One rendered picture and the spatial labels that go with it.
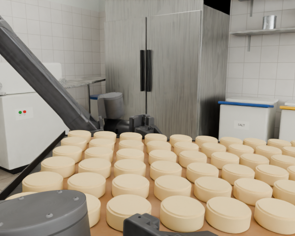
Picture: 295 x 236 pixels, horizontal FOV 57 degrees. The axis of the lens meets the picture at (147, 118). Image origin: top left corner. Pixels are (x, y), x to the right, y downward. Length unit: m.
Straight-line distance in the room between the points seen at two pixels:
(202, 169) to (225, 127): 2.80
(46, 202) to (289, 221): 0.26
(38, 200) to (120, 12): 3.61
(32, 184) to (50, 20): 4.27
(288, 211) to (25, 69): 0.61
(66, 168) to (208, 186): 0.21
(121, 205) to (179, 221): 0.07
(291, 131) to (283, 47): 1.11
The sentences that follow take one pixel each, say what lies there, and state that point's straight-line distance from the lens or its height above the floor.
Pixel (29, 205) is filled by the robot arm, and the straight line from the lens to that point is 0.17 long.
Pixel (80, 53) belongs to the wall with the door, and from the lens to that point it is 4.88.
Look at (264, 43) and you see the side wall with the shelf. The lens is 3.75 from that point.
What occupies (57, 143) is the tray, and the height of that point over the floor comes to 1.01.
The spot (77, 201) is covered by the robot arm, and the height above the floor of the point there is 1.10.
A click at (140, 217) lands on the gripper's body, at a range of 0.24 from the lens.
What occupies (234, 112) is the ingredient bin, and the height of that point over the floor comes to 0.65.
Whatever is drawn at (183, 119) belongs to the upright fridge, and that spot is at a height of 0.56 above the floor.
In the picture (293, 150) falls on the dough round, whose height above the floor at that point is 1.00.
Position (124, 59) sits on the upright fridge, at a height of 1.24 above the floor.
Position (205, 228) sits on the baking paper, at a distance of 0.33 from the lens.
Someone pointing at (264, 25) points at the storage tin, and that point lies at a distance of 3.55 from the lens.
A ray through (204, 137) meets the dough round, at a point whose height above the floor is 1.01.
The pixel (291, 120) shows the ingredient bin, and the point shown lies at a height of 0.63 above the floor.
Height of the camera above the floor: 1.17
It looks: 11 degrees down
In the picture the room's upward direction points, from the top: straight up
